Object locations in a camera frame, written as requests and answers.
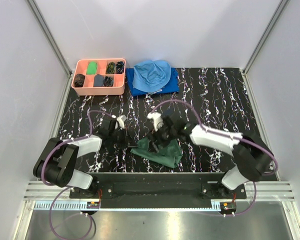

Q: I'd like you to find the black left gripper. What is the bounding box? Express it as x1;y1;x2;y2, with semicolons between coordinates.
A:
109;126;138;149

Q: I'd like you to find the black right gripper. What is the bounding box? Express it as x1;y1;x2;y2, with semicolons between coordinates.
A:
146;122;176;154

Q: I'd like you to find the dark green cloth napkin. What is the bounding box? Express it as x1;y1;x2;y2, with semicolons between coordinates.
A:
130;137;183;169

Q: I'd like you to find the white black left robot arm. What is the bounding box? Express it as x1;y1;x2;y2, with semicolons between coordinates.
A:
33;115;137;198

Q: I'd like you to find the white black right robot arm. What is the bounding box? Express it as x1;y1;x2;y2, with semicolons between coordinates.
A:
147;112;274;199

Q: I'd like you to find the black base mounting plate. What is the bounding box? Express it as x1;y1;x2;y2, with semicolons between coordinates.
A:
69;171;248;210

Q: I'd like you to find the blue folded cloth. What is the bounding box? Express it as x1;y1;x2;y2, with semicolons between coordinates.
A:
125;68;180;97

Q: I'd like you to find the black patterned rolled sock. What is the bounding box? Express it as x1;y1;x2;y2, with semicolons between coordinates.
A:
103;76;114;87

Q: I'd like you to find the light blue bucket hat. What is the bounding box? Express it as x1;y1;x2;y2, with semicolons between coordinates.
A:
132;60;172;93

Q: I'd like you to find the grey folded cloth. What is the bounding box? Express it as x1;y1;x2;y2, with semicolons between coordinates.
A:
93;74;105;88

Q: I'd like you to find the pink compartment tray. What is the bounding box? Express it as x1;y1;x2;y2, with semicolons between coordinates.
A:
71;58;126;96

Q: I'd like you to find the black yellow rolled sock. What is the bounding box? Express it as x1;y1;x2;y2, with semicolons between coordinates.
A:
106;61;116;75

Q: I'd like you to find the black blue rolled sock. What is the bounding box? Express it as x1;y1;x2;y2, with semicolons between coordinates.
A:
115;61;125;74

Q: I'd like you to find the black marble pattern mat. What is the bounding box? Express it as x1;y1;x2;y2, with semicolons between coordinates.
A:
54;67;260;173

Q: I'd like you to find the dark rolled sock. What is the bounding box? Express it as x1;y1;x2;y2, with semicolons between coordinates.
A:
73;73;86;88

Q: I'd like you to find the green rolled cloth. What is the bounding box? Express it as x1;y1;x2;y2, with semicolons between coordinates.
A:
86;61;98;75

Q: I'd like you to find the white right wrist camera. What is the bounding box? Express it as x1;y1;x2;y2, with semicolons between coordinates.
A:
147;111;164;132

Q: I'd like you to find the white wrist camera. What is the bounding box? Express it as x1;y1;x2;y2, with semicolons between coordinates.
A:
147;111;164;132
111;115;127;130

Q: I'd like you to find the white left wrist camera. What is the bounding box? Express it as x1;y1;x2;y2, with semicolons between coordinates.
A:
111;115;127;130

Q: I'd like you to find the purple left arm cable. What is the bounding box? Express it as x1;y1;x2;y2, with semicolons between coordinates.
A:
39;110;117;240

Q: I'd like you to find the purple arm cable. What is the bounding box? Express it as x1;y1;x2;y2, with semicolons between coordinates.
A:
149;99;278;217
39;110;117;240

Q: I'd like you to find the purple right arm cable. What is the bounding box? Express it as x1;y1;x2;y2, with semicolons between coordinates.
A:
149;99;278;217

